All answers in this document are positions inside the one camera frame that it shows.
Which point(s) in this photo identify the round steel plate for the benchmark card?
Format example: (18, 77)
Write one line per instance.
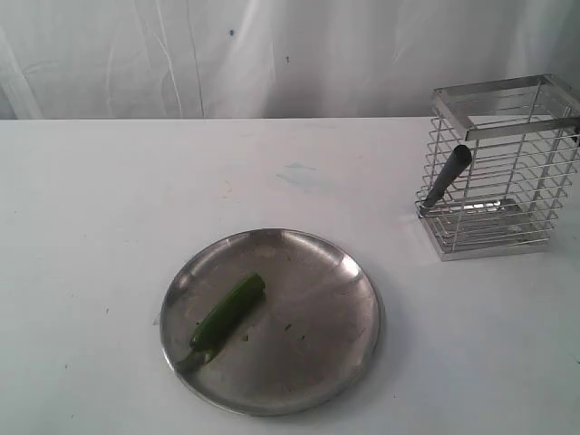
(310, 337)

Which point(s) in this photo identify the wire metal utensil rack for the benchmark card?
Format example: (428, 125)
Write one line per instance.
(523, 134)

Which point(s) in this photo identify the black kitchen knife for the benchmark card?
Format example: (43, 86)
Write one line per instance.
(459, 159)

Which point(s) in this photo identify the white backdrop curtain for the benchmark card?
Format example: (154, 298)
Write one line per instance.
(269, 59)

